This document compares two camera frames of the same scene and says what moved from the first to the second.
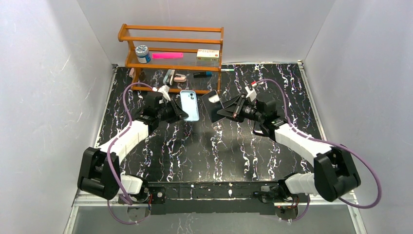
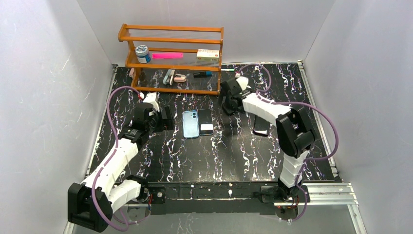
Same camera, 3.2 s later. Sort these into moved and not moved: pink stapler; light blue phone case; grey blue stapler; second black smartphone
Moved: light blue phone case
Not moved: pink stapler; grey blue stapler; second black smartphone
